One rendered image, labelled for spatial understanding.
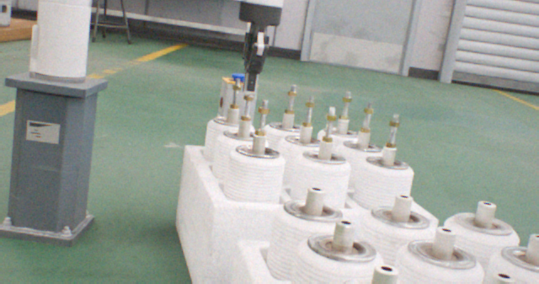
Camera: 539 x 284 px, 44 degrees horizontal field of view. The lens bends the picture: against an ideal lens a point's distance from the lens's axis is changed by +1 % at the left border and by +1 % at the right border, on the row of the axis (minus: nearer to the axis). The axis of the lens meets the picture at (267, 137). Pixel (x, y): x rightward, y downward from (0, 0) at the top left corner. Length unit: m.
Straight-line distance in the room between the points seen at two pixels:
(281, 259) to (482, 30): 5.60
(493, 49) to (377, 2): 1.11
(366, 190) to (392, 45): 5.09
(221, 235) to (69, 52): 0.45
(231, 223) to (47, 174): 0.40
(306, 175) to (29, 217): 0.53
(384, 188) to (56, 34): 0.64
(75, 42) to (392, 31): 5.11
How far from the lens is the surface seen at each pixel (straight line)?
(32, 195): 1.30
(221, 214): 1.04
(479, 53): 6.33
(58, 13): 1.25
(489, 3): 6.31
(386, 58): 6.21
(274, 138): 1.32
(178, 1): 6.24
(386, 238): 0.84
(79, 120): 1.26
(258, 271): 0.82
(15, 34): 4.69
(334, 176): 1.10
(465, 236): 0.89
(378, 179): 1.14
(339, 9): 6.15
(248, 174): 1.06
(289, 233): 0.80
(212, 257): 1.06
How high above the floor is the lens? 0.50
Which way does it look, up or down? 12 degrees down
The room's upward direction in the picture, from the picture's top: 8 degrees clockwise
